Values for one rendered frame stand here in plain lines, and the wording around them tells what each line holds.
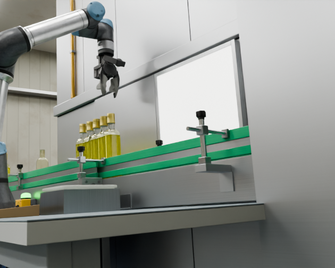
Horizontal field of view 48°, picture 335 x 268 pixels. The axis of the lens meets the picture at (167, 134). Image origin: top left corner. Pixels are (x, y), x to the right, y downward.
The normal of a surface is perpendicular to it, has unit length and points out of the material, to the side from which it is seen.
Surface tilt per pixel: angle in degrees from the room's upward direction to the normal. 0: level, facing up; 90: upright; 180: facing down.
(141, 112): 90
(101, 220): 90
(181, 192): 90
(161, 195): 90
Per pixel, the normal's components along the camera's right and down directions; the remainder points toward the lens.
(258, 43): -0.72, -0.08
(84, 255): 0.58, -0.18
